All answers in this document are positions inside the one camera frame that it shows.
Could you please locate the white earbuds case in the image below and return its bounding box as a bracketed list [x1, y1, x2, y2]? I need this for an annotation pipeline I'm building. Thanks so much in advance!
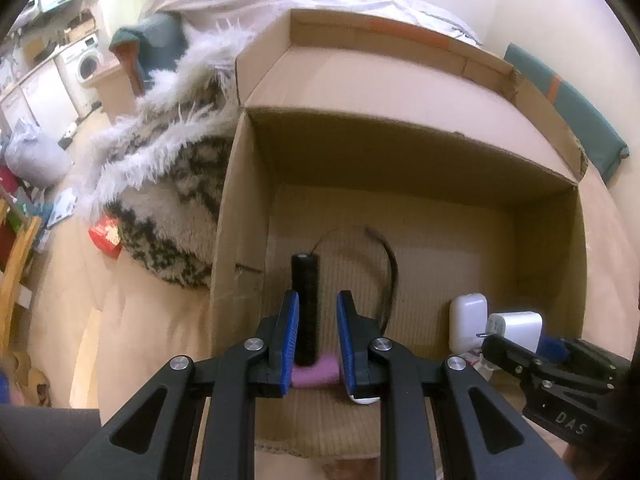
[448, 294, 488, 356]

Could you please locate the wooden chair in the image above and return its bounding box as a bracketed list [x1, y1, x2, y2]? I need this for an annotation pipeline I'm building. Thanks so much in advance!
[0, 195, 43, 351]

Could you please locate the white base cabinet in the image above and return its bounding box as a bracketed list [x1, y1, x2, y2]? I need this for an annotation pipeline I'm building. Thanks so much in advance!
[0, 62, 81, 133]

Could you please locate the pink soft toy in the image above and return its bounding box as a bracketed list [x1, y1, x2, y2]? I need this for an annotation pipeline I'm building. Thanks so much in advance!
[292, 352, 342, 388]

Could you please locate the patterned fuzzy blanket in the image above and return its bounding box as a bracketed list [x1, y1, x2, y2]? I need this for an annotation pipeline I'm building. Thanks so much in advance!
[75, 20, 261, 288]

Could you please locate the white washing machine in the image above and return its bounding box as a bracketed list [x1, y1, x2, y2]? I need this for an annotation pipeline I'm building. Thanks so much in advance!
[54, 35, 108, 90]

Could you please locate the cardboard box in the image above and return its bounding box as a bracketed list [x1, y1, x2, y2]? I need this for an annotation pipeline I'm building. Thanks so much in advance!
[209, 7, 591, 461]

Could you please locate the dark teal pillow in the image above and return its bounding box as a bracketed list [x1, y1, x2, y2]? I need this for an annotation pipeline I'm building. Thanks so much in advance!
[109, 12, 188, 96]

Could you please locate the black flashlight with strap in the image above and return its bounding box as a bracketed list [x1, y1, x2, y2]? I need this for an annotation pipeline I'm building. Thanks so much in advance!
[291, 226, 399, 367]

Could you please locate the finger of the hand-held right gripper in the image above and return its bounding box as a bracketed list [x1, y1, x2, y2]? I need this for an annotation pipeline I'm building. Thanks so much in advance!
[481, 334, 543, 386]
[540, 336, 576, 363]

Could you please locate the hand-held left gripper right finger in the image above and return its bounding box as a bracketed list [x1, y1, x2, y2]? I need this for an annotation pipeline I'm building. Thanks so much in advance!
[336, 290, 576, 480]

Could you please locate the person's grey clothing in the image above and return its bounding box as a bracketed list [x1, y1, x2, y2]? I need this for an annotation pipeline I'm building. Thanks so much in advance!
[0, 405, 103, 480]

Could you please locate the teal cushion with orange stripe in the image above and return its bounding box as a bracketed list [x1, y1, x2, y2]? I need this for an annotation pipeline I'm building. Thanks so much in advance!
[502, 42, 631, 183]

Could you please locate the grey plastic bag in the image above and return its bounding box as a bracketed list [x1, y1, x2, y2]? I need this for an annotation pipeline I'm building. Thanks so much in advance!
[4, 117, 73, 186]

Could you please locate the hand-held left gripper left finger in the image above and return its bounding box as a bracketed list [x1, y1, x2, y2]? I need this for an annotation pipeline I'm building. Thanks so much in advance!
[57, 289, 301, 480]

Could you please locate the white charger adapter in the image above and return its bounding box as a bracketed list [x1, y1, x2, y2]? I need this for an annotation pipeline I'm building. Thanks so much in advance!
[482, 311, 543, 356]

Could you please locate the red packet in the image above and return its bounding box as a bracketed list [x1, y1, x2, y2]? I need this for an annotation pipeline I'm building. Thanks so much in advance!
[89, 214, 123, 259]

